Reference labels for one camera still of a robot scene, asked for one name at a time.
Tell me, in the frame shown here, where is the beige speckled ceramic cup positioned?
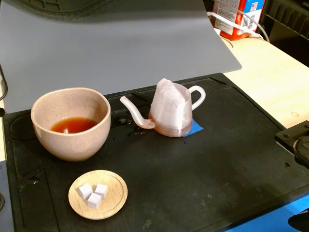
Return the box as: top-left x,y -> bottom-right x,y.
30,87 -> 112,162

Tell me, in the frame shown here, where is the black work mat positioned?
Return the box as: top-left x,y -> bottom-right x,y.
2,72 -> 309,232

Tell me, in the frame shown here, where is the black plastic crate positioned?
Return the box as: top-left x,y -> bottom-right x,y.
259,0 -> 309,41

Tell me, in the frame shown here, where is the small blue tape square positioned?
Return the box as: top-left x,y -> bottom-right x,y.
182,119 -> 204,138

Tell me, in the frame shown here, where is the white cube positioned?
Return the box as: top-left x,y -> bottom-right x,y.
94,183 -> 109,200
77,183 -> 94,201
87,192 -> 102,209

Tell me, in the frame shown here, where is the thin black cable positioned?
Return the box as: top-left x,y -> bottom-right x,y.
0,63 -> 9,102

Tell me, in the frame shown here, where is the round wooden coaster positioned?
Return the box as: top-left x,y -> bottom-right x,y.
68,170 -> 128,220

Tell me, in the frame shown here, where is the translucent pink kettle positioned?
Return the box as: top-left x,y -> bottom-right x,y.
120,78 -> 207,138

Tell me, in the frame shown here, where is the white cable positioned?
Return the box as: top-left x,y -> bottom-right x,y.
207,9 -> 270,44

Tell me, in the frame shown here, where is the blue tape strip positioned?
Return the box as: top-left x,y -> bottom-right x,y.
218,195 -> 309,232

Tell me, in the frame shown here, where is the gray silicone mat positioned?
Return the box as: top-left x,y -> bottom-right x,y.
0,0 -> 243,114

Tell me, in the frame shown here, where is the brown tea liquid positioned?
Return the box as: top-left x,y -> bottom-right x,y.
50,117 -> 98,134

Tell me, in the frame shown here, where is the red and white box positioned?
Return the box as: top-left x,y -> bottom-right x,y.
212,0 -> 266,41

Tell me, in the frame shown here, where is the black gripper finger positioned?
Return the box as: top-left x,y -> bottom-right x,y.
288,210 -> 309,231

